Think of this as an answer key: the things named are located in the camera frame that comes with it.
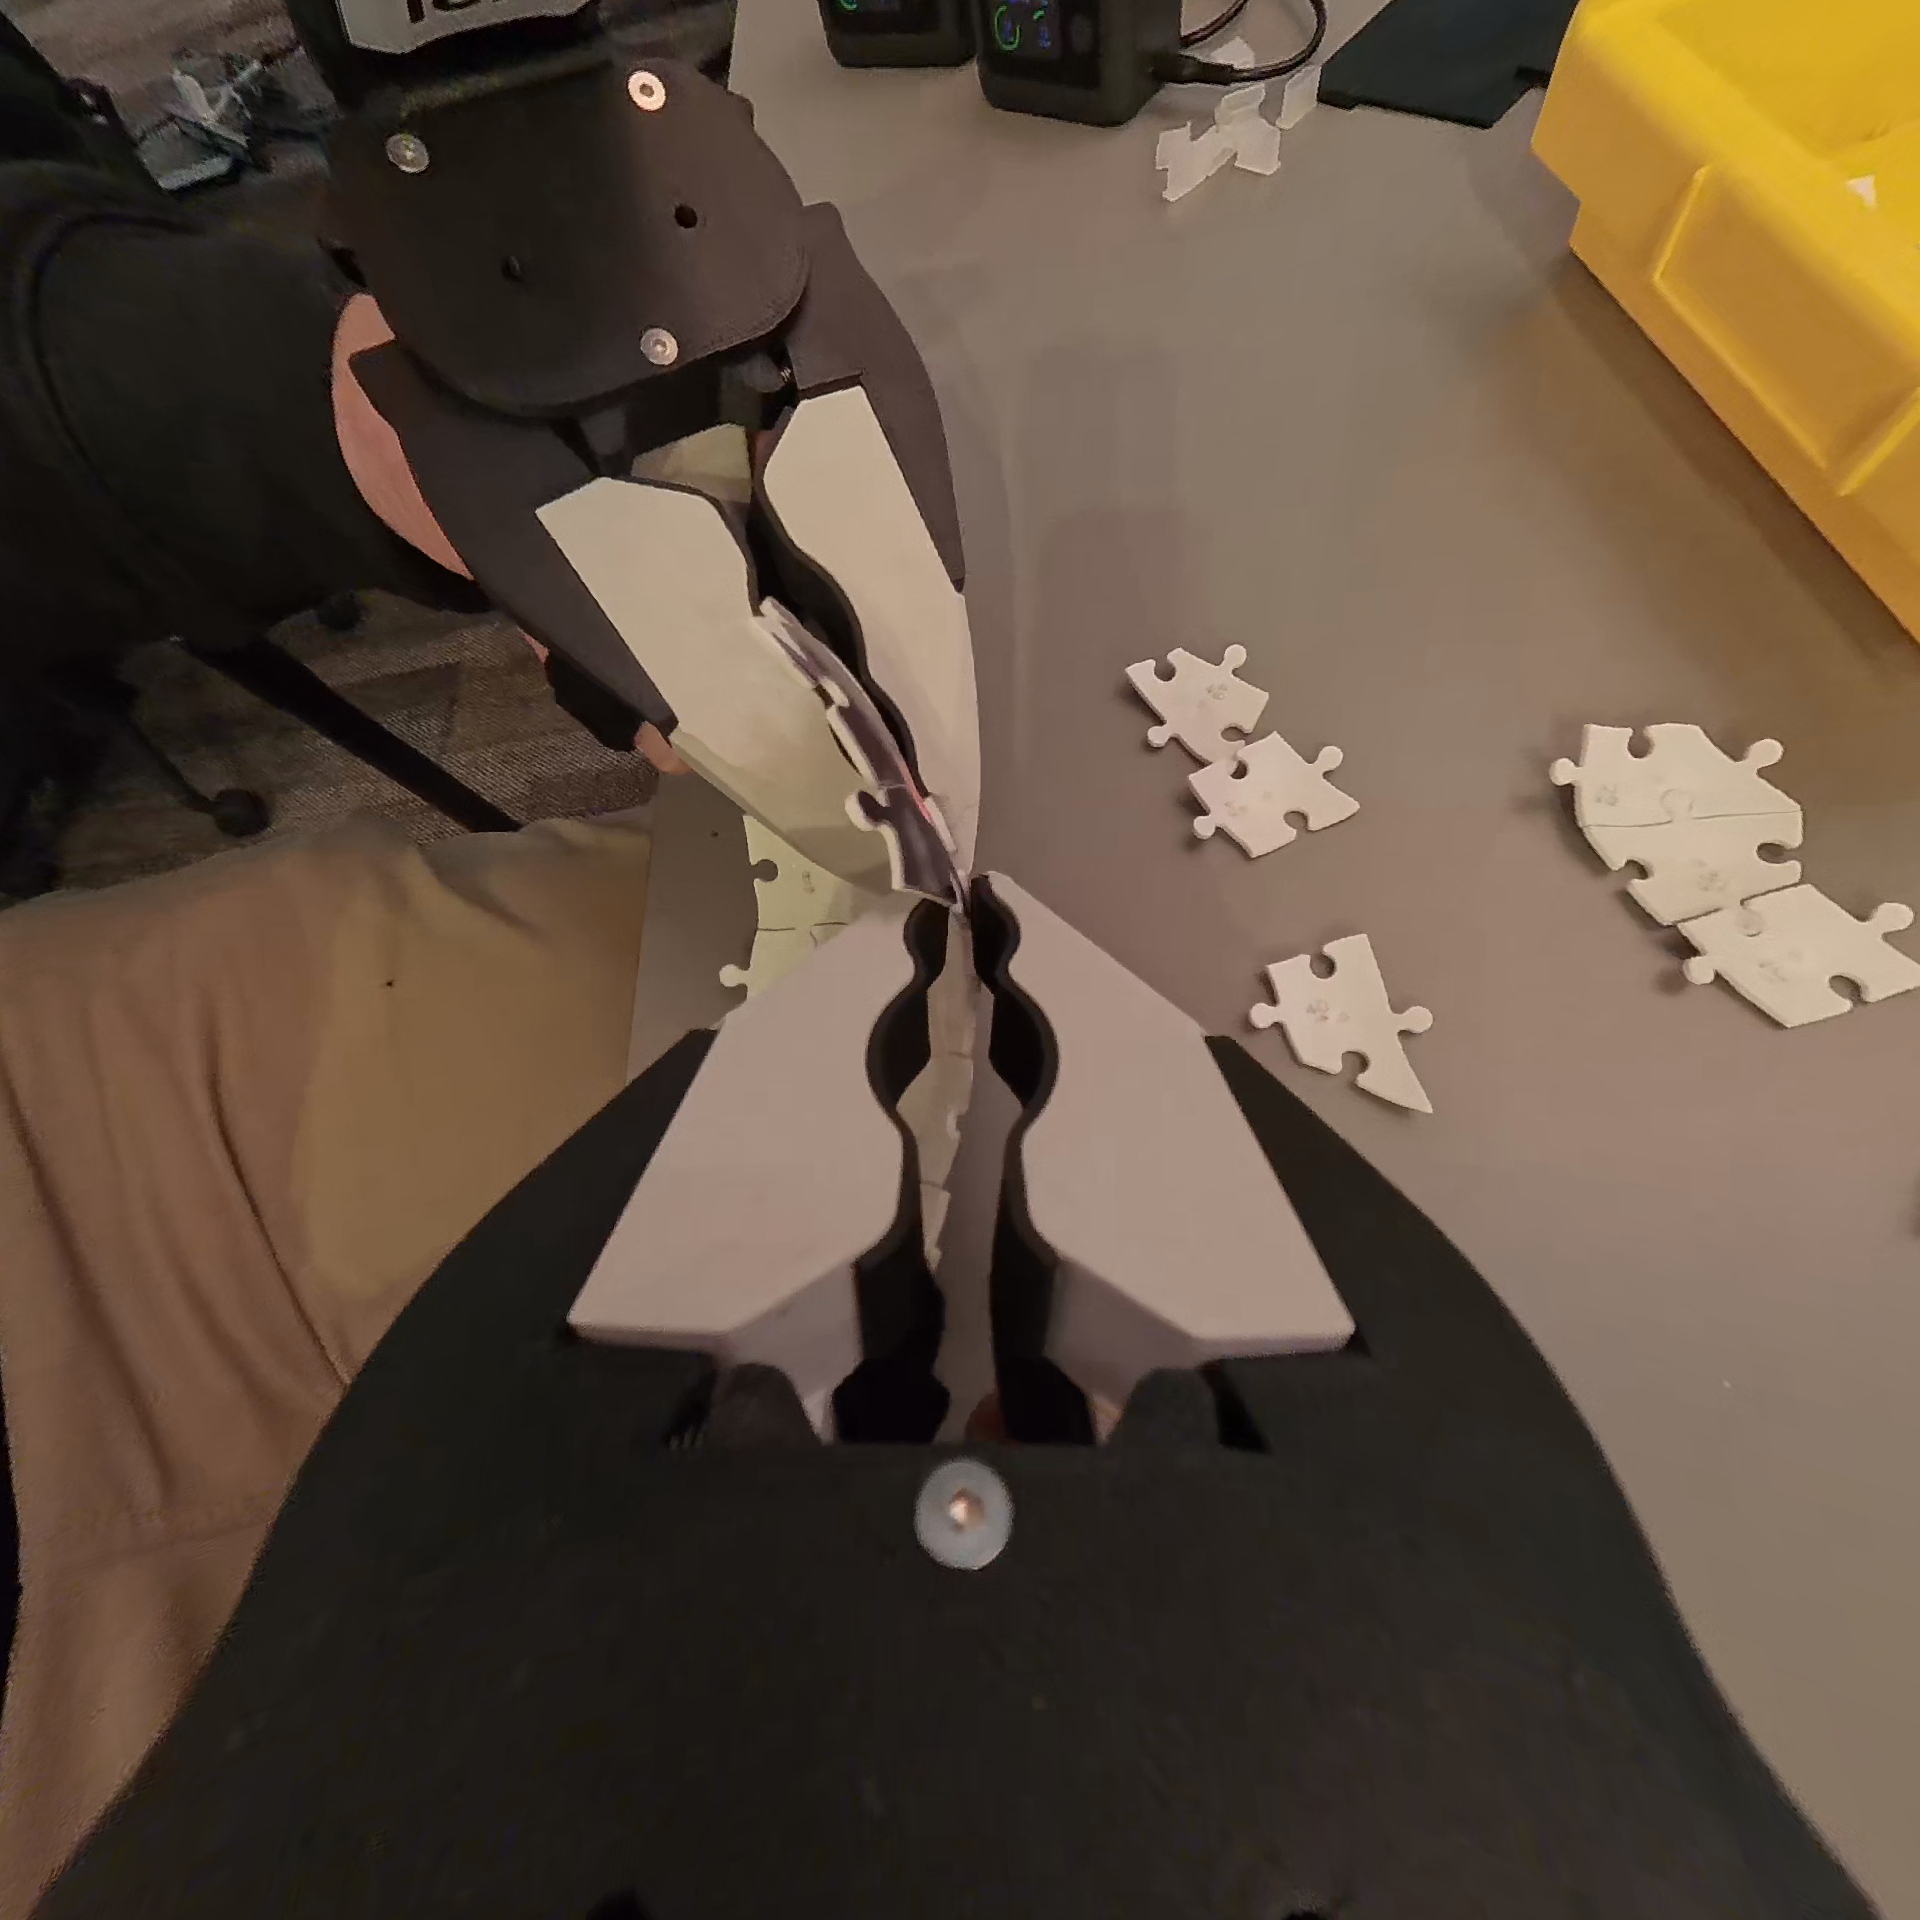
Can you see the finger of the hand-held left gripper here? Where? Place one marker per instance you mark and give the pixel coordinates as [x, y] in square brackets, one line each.
[886, 524]
[675, 630]

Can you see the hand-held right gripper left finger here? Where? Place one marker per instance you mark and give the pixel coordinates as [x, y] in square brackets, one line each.
[734, 1201]

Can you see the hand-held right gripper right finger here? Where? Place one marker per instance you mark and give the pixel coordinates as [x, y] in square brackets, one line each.
[1184, 1201]

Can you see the assembled white puzzle section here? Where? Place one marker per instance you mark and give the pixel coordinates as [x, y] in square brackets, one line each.
[795, 915]

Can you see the white puzzle pieces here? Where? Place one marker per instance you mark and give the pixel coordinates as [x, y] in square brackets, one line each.
[1680, 839]

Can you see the person's left hand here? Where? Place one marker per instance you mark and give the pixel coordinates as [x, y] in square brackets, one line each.
[390, 482]

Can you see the black wheeled chair base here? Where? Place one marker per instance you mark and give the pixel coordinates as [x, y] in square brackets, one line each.
[376, 734]

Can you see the black device green display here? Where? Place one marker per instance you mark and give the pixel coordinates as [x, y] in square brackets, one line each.
[1065, 67]
[900, 30]

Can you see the clear plastic parts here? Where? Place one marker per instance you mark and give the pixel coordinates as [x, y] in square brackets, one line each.
[1224, 142]

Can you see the dark flat mat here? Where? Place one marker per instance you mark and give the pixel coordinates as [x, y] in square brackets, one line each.
[1441, 61]

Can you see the yellow plastic bin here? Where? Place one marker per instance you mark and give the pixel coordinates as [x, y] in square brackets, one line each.
[1770, 226]

